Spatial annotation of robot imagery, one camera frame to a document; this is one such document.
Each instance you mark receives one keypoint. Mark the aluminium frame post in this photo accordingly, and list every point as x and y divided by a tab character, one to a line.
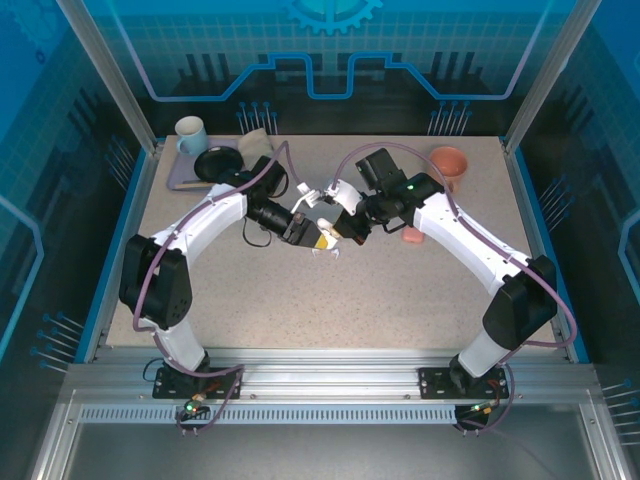
540	80
115	80

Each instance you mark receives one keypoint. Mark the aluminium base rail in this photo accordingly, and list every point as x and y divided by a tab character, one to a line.
325	375

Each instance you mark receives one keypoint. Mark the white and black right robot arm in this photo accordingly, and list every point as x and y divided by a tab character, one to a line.
465	250

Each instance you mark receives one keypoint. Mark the orange ceramic cup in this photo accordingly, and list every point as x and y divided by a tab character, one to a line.
450	160

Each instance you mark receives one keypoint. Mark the pink earbud charging case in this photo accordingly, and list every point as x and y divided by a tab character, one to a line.
414	237

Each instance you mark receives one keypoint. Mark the black round plate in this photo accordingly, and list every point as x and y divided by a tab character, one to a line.
215	161

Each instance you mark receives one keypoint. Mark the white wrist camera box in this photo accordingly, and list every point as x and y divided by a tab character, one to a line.
310	196
345	195

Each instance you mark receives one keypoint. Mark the beige folded cloth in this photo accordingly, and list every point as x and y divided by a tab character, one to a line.
255	145

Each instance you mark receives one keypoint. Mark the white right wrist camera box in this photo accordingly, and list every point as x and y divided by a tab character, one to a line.
345	195

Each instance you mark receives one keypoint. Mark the white earbud charging case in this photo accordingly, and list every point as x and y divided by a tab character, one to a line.
325	224

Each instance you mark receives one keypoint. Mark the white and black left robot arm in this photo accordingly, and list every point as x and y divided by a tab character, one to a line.
200	220

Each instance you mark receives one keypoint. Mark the light blue mug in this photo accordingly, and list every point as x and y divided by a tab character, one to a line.
192	137

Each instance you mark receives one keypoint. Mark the lilac plastic tray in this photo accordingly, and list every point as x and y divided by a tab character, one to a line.
182	170

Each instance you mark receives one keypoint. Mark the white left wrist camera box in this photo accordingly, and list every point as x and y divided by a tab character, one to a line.
310	196

